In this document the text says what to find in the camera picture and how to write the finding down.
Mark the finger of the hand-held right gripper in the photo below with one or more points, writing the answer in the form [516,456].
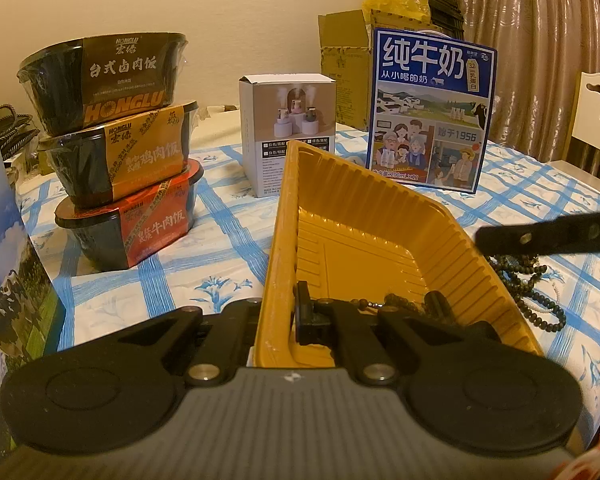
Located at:
[555,237]

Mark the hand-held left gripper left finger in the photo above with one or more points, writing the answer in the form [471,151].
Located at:
[235,330]

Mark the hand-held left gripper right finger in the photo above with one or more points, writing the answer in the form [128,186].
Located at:
[306,321]

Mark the yellow plastic tray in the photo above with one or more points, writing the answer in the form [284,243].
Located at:
[360,230]

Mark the blue checked tablecloth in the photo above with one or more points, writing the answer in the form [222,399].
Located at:
[190,280]

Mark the white chair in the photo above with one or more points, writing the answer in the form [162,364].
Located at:
[597,110]

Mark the red label instant rice bowl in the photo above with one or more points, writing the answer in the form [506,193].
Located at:
[145,225]

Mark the blue milk carton box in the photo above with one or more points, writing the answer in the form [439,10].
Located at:
[430,105]

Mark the small white product box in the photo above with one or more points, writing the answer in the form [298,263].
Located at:
[290,130]

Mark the beige curtain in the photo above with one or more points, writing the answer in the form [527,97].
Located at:
[540,35]

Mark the yellow label instant rice bowl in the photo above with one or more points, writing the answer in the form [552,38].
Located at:
[130,155]

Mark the white milk box with cows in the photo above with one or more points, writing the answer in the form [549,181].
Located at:
[10,270]

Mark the cardboard box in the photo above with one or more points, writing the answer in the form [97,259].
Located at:
[345,80]

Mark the yellow plastic bag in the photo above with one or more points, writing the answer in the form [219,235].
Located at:
[395,7]

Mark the dark label instant rice bowl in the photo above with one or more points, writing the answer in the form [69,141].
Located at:
[105,80]

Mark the dark woven basket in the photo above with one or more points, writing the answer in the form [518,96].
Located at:
[10,122]

